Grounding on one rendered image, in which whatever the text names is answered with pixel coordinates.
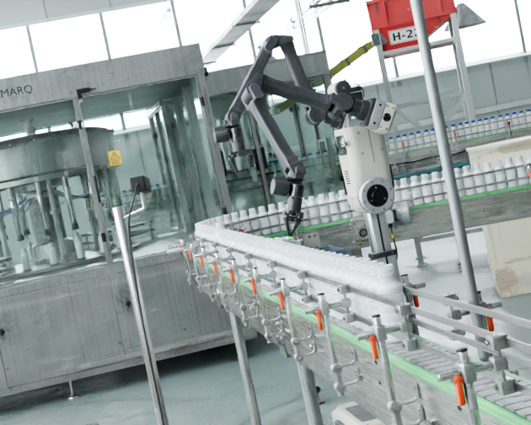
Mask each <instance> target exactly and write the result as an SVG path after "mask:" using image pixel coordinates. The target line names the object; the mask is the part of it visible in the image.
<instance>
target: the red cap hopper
mask: <svg viewBox="0 0 531 425"><path fill-rule="evenodd" d="M422 5H423V10H424V14H425V19H426V27H427V32H428V36H429V37H430V36H431V35H433V34H434V33H435V32H436V31H438V30H439V29H440V28H441V27H443V26H444V25H445V24H446V23H448V27H449V33H450V38H447V39H442V40H435V41H431V42H430V45H431V50H433V49H437V48H442V47H445V46H453V54H454V59H455V63H456V68H457V73H458V77H459V86H460V90H461V91H460V92H456V93H451V94H444V95H440V98H441V100H448V99H452V98H456V97H458V99H457V100H456V102H455V103H454V105H453V107H452V108H451V110H450V111H449V112H448V113H447V115H446V116H445V118H444V120H445V121H451V119H452V118H453V116H454V114H455V113H456V111H457V110H458V108H459V107H460V106H461V105H462V103H464V112H465V116H466V121H468V122H469V125H470V126H471V125H472V123H471V121H474V120H475V124H477V120H476V116H475V108H474V103H473V99H472V94H471V90H470V85H469V77H468V73H467V67H466V63H465V59H464V50H463V46H462V41H461V37H460V32H459V24H458V20H457V12H458V10H457V9H456V7H455V2H454V0H422ZM366 6H367V11H368V16H369V21H370V25H371V31H372V33H373V34H377V33H378V34H379V33H382V34H383V36H384V37H385V39H386V40H387V42H388V44H384V45H382V43H381V39H380V35H379V39H380V44H381V45H378V46H376V48H377V53H378V60H379V65H380V69H381V73H382V79H383V86H384V91H385V95H386V100H387V102H389V103H390V104H394V103H393V99H392V94H391V90H390V86H389V77H388V73H387V68H386V64H385V60H386V59H390V58H394V57H398V56H405V55H410V54H414V53H417V52H420V48H419V44H418V39H417V35H416V27H415V22H414V18H413V13H412V8H411V4H410V0H370V1H366ZM427 103H430V101H429V98H427V99H423V100H415V101H411V102H406V103H403V104H398V105H396V110H397V111H396V114H397V115H399V116H401V117H402V118H404V119H405V120H407V121H408V122H409V123H411V124H412V125H414V126H416V127H419V126H420V124H421V123H419V122H418V121H416V120H414V119H413V118H411V117H409V116H408V115H406V114H405V113H404V112H402V111H401V110H399V109H403V108H407V107H411V106H415V105H423V104H427ZM392 130H393V134H394V141H396V136H399V129H398V125H397V121H396V116H395V117H394V122H393V125H392ZM481 231H483V228H482V227H480V228H476V229H467V230H466V234H472V233H477V232H481ZM454 236H455V233H454V232H453V233H449V234H440V235H436V236H432V237H426V238H423V237H420V238H415V239H414V243H415V248H416V255H417V258H415V259H416V260H418V264H419V265H416V267H419V266H427V263H426V262H425V263H424V260H423V259H425V258H426V257H425V256H424V255H423V254H422V250H421V243H422V242H427V241H432V240H436V239H445V238H449V237H454Z"/></svg>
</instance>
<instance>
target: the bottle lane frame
mask: <svg viewBox="0 0 531 425"><path fill-rule="evenodd" d="M208 267H209V272H210V276H211V280H212V284H216V283H219V278H218V277H219V274H218V270H217V273H215V269H214V265H213V264H208ZM222 271H223V269H222ZM223 279H224V282H225V287H226V291H227V293H234V292H235V288H234V284H236V282H232V278H231V275H230V273H229V272H223ZM239 280H240V284H241V288H242V292H243V296H244V304H245V305H248V304H253V303H254V302H255V301H254V298H253V296H254V294H253V289H252V285H251V283H249V282H243V279H242V278H240V279H239ZM255 289H256V286H255ZM262 293H263V298H264V302H265V309H266V313H267V318H268V320H271V319H275V318H277V317H278V312H277V308H280V311H281V316H282V317H281V318H280V319H279V320H275V321H272V322H271V324H270V330H271V333H275V332H276V328H277V327H278V328H280V329H281V326H280V323H281V322H280V321H282V324H283V328H284V331H283V332H282V333H283V335H284V339H285V343H286V348H287V353H289V354H290V355H291V356H293V357H294V355H295V352H294V347H293V345H292V344H291V339H292V335H291V331H290V326H289V322H288V318H287V311H286V306H285V309H281V305H280V300H279V298H278V297H277V296H276V295H273V296H270V294H269V292H267V291H265V290H264V289H262ZM255 297H256V302H257V303H256V304H255V305H253V306H250V307H247V310H246V313H247V316H248V317H251V316H255V315H257V314H256V310H255V308H256V306H257V307H258V310H259V315H258V316H257V317H256V318H253V319H249V325H250V326H252V327H253V328H255V329H256V330H257V331H258V332H259V333H261V334H262V335H263V336H264V335H265V333H266V331H265V327H264V326H263V325H262V320H263V319H262V314H261V310H260V302H259V298H258V293H257V289H256V295H255ZM239 306H240V302H239V303H238V304H236V305H233V306H231V309H230V311H231V312H232V313H234V314H235V315H237V316H238V317H239V318H240V319H241V320H242V318H243V315H242V310H240V308H239ZM291 306H292V313H293V318H294V322H295V326H296V331H297V335H298V338H299V339H300V338H304V337H308V336H310V332H309V329H308V328H309V325H311V326H312V329H313V334H314V335H313V336H312V337H311V338H310V339H308V340H305V341H301V345H300V350H301V353H302V354H305V353H310V352H312V351H313V346H312V340H314V341H315V346H316V350H317V352H315V353H314V354H313V355H310V356H307V357H304V360H303V365H305V366H306V367H308V368H309V369H311V370H312V371H313V372H315V373H316V374H317V375H318V376H320V377H321V378H322V379H324V380H326V381H327V382H328V383H330V384H331V385H333V386H334V383H335V378H334V374H333V372H331V370H330V365H331V361H330V353H329V348H328V344H327V340H326V335H325V328H324V329H323V330H320V329H319V326H318V322H317V318H316V316H315V315H314V314H308V315H306V314H305V309H301V308H299V307H298V306H297V305H294V304H292V303H291ZM321 319H322V318H321ZM322 323H323V319H322ZM330 325H331V330H332V334H333V338H334V343H335V350H336V355H337V359H338V364H344V363H350V362H351V361H353V356H352V354H351V351H352V350H351V349H352V348H355V351H356V355H357V361H356V362H355V363H354V364H353V365H351V366H347V367H344V368H342V372H341V378H342V382H343V383H347V382H351V381H354V380H356V379H357V378H358V379H359V381H358V382H357V383H356V384H354V385H348V386H347V387H346V390H345V391H344V393H345V395H346V396H348V397H349V398H350V399H352V400H353V401H355V402H356V403H357V404H358V405H359V406H361V407H362V408H364V409H365V410H367V411H368V412H370V413H371V414H372V415H374V416H375V417H376V418H377V419H379V420H380V421H381V422H383V423H385V424H386V425H392V423H393V421H392V417H391V412H390V411H389V410H388V408H387V402H388V401H389V400H388V396H387V390H386V386H385V382H384V374H383V370H382V365H381V361H380V356H379V352H378V359H376V360H374V359H373V354H372V349H371V345H370V342H369V341H367V340H365V339H364V340H361V341H358V340H357V336H356V335H355V334H352V333H351V332H349V331H347V330H344V329H342V328H340V327H339V326H337V325H335V324H332V323H331V322H330ZM323 327H324V323H323ZM412 336H416V337H417V338H420V339H422V340H423V341H427V342H429V343H432V344H435V346H439V347H441V348H445V349H447V350H449V351H451V352H455V354H457V353H456V351H455V350H453V349H451V348H449V347H445V346H443V345H441V344H438V343H436V342H433V341H430V340H428V339H426V338H424V337H422V336H418V335H416V334H414V333H412ZM377 348H378V345H377ZM387 352H388V356H389V364H390V368H391V373H392V377H393V382H394V390H395V394H396V399H397V401H399V402H401V401H407V400H410V399H413V398H414V397H415V391H414V389H413V385H414V384H413V381H415V382H417V383H418V387H419V391H420V396H421V398H418V399H417V400H416V401H415V402H414V403H410V404H407V405H403V406H402V410H401V412H400V415H401V420H402V423H403V424H407V423H411V422H416V421H418V420H419V419H420V417H419V412H418V411H417V407H418V405H417V404H421V405H422V409H423V413H424V418H425V421H422V422H421V423H420V424H419V425H471V424H470V419H469V412H468V407H467V402H466V398H465V394H464V398H465V405H464V406H459V404H458V401H457V396H456V392H455V388H454V384H453V382H450V381H448V380H445V381H442V382H438V381H437V375H436V374H434V373H432V372H431V371H428V370H426V369H424V368H422V367H420V366H418V365H417V364H414V363H412V362H410V361H408V360H405V358H401V357H400V356H397V355H395V354H394V353H393V352H389V350H387ZM356 366H357V367H358V368H359V374H356V372H355V369H356ZM504 371H505V374H508V375H511V376H512V377H514V378H517V379H520V380H521V381H525V382H527V383H529V384H531V381H530V380H528V379H525V378H522V377H520V376H517V375H515V374H512V373H510V372H507V371H506V370H504ZM476 398H477V402H478V407H479V411H480V420H481V424H482V425H531V421H529V420H528V419H527V418H526V417H521V416H519V415H518V414H516V412H511V411H509V410H508V409H506V407H501V406H498V405H497V404H496V403H495V402H491V401H488V400H487V399H486V398H483V397H481V396H479V395H478V394H476Z"/></svg>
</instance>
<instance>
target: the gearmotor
mask: <svg viewBox="0 0 531 425"><path fill-rule="evenodd" d="M385 217H386V221H387V225H388V228H390V230H391V235H392V238H393V241H394V234H393V230H392V228H393V227H396V226H400V225H405V224H409V223H412V220H411V215H410V207H409V203H408V202H398V203H394V205H393V207H392V209H391V210H388V211H387V212H385ZM351 228H352V233H353V237H354V241H355V245H358V247H359V248H362V247H363V244H365V243H370V242H369V238H368V233H367V225H366V221H365V217H364V216H361V217H357V218H352V219H351ZM394 247H395V249H396V250H397V247H396V243H395V241H394ZM396 258H397V260H398V251H397V254H396Z"/></svg>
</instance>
